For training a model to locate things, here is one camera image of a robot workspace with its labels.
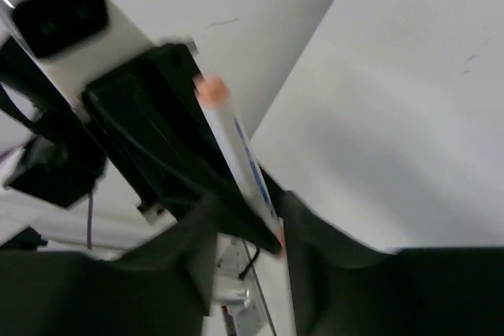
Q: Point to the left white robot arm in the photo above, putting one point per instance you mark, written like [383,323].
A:
[54,49]

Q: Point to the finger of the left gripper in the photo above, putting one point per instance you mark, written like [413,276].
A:
[154,130]

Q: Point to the peach capped horizontal marker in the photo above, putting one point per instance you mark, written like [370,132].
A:
[215,100]

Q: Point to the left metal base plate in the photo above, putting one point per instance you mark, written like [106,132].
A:
[238,292]

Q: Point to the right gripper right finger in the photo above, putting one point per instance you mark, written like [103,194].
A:
[340,286]

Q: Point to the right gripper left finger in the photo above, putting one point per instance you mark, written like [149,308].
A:
[163,287]

